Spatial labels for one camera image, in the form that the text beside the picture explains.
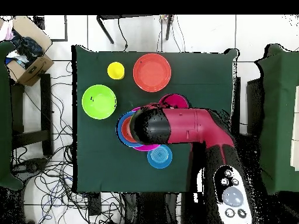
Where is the black power strip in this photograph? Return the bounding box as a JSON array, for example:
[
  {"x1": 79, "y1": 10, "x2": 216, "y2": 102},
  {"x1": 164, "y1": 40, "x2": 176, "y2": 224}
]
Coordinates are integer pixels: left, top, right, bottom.
[{"x1": 88, "y1": 192, "x2": 102, "y2": 216}]

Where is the large pink bowl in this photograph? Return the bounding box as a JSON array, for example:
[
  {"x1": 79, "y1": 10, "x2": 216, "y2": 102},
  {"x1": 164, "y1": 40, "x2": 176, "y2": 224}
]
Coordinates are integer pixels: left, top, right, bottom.
[{"x1": 130, "y1": 106, "x2": 162, "y2": 152}]

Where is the cardboard box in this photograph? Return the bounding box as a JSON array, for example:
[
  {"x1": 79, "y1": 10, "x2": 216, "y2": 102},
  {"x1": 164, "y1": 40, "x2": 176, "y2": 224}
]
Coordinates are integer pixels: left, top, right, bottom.
[{"x1": 5, "y1": 15, "x2": 55, "y2": 87}]

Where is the dark clothes bundle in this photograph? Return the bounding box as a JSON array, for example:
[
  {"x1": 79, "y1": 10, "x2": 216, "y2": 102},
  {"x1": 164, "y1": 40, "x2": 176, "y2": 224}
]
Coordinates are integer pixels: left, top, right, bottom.
[{"x1": 10, "y1": 29, "x2": 44, "y2": 69}]

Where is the large blue bowl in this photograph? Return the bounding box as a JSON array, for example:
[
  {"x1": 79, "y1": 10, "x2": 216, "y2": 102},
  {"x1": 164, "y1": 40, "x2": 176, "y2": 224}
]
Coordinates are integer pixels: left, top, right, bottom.
[{"x1": 116, "y1": 110, "x2": 144, "y2": 148}]

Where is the small orange bowl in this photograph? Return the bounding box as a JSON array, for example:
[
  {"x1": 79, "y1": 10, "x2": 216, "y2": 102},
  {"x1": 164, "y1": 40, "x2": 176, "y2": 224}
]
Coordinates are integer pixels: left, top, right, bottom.
[{"x1": 120, "y1": 115, "x2": 139, "y2": 144}]

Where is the large orange bowl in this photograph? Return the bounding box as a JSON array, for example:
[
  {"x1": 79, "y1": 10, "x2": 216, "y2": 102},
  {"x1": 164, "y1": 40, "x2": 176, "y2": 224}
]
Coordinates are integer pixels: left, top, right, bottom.
[{"x1": 133, "y1": 52, "x2": 172, "y2": 93}]

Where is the small blue bowl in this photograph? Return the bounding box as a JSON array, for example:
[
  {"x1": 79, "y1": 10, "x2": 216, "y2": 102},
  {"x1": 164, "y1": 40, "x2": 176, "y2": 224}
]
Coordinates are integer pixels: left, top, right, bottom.
[{"x1": 147, "y1": 143, "x2": 173, "y2": 169}]

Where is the black bench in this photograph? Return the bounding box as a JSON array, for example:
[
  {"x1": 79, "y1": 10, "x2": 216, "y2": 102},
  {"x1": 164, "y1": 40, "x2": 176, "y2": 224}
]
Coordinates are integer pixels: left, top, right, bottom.
[{"x1": 10, "y1": 73, "x2": 54, "y2": 156}]

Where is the green bowl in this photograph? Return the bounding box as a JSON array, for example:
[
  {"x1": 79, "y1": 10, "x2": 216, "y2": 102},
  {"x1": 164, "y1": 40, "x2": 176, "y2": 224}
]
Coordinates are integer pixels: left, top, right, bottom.
[{"x1": 81, "y1": 84, "x2": 117, "y2": 120}]

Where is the beige board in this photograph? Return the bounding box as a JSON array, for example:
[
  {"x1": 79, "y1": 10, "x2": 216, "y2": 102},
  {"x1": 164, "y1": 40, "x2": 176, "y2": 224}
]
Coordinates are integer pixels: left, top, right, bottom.
[{"x1": 290, "y1": 85, "x2": 299, "y2": 172}]

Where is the dark green tablecloth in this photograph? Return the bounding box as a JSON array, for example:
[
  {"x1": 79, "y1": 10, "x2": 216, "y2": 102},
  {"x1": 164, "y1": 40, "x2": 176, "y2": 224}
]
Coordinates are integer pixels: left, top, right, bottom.
[{"x1": 71, "y1": 44, "x2": 239, "y2": 194}]

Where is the black box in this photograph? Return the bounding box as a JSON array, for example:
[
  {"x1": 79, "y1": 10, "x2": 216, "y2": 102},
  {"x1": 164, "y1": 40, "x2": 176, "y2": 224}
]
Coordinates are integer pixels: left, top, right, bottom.
[{"x1": 246, "y1": 78, "x2": 265, "y2": 136}]

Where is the black metal table frame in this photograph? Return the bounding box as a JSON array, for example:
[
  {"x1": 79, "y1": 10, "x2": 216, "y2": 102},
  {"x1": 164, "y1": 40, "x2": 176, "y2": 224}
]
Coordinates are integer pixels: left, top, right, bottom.
[{"x1": 96, "y1": 14, "x2": 175, "y2": 45}]

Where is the tangle of floor cables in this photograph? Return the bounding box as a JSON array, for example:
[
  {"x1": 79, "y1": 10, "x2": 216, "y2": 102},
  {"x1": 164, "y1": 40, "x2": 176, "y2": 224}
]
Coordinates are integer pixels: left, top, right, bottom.
[{"x1": 10, "y1": 60, "x2": 124, "y2": 224}]

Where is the yellow cup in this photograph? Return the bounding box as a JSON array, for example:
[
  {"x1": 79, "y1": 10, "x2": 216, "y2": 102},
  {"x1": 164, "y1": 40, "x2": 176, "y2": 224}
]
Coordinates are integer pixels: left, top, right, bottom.
[{"x1": 107, "y1": 61, "x2": 126, "y2": 81}]

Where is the small crimson bowl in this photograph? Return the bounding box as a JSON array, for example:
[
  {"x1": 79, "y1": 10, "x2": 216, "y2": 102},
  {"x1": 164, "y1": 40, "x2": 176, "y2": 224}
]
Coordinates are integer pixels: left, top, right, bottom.
[{"x1": 158, "y1": 93, "x2": 189, "y2": 110}]

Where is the black pedestal leg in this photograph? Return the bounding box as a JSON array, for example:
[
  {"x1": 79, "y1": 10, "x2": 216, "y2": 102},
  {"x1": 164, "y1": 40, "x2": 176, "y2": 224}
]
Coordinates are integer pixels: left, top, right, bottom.
[{"x1": 12, "y1": 157, "x2": 48, "y2": 180}]

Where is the green cloth covered table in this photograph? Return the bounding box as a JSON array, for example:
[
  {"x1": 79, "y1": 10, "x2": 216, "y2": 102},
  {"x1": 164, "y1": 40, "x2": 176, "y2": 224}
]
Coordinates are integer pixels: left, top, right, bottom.
[
  {"x1": 0, "y1": 40, "x2": 24, "y2": 191},
  {"x1": 253, "y1": 43, "x2": 299, "y2": 194}
]

